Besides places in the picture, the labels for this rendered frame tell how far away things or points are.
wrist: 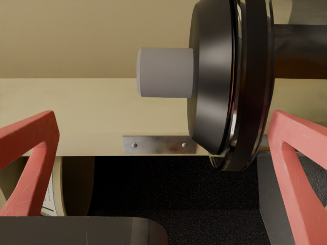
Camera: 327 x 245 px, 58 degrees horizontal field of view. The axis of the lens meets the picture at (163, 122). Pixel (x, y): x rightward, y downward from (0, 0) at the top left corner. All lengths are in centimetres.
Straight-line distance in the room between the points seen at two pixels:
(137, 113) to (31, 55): 50
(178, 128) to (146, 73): 13
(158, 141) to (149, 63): 13
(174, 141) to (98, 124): 7
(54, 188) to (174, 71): 26
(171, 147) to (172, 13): 43
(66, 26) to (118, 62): 13
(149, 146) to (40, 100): 13
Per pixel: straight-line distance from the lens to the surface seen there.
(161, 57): 16
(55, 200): 39
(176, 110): 30
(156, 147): 28
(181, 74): 16
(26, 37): 75
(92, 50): 71
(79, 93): 35
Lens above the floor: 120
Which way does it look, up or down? level
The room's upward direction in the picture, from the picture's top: 90 degrees counter-clockwise
